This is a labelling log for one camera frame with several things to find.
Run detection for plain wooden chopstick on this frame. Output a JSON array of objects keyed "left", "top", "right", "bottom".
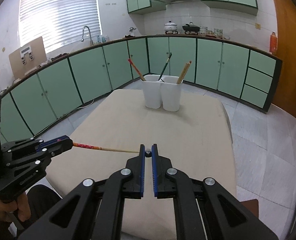
[{"left": 176, "top": 61, "right": 192, "bottom": 84}]

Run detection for green lower kitchen cabinets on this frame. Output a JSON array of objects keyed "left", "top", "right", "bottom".
[{"left": 0, "top": 35, "right": 282, "bottom": 142}]

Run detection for person's black trouser leg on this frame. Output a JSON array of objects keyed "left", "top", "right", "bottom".
[{"left": 27, "top": 184, "right": 62, "bottom": 217}]

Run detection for brown wooden door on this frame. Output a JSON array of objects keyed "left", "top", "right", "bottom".
[{"left": 273, "top": 0, "right": 296, "bottom": 118}]

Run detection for black chopstick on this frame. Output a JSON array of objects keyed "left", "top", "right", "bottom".
[{"left": 145, "top": 151, "right": 151, "bottom": 158}]

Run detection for beige tablecloth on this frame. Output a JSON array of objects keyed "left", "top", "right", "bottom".
[{"left": 45, "top": 89, "right": 237, "bottom": 240}]

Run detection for kitchen faucet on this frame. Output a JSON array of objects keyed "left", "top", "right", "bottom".
[{"left": 81, "top": 25, "right": 94, "bottom": 46}]

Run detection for black wok with lid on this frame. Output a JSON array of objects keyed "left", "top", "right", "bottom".
[{"left": 182, "top": 22, "right": 200, "bottom": 35}]

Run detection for white window blind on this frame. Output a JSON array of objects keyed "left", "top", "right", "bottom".
[{"left": 18, "top": 0, "right": 102, "bottom": 53}]

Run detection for cardboard box with picture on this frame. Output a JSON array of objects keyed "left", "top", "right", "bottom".
[{"left": 9, "top": 37, "right": 47, "bottom": 80}]

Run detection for black spoon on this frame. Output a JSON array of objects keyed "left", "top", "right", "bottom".
[{"left": 158, "top": 53, "right": 172, "bottom": 81}]

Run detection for red-ended wooden chopstick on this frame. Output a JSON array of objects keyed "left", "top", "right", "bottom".
[
  {"left": 128, "top": 58, "right": 146, "bottom": 81},
  {"left": 73, "top": 142, "right": 139, "bottom": 153}
]

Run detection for person's left hand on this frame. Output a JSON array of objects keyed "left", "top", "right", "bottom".
[{"left": 0, "top": 192, "right": 31, "bottom": 222}]

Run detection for white twin utensil holder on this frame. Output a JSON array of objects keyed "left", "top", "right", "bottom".
[{"left": 141, "top": 75, "right": 182, "bottom": 112}]

